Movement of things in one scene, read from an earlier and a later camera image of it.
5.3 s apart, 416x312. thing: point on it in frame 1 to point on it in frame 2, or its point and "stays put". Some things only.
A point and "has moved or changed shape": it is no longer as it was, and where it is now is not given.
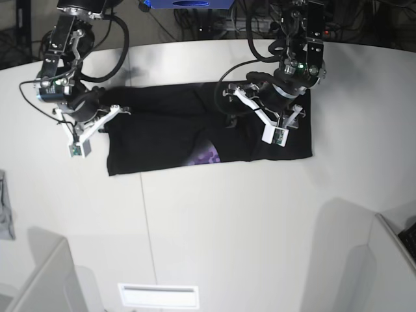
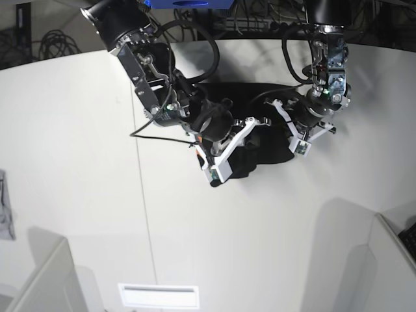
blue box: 190,4 stays put
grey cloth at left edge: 6,232 stays put
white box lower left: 55,284 stays put
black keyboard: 408,236 stays put
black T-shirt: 164,126 has moved or changed shape
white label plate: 159,296 stays put
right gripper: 273,98 to 309,112
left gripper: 84,105 to 214,124
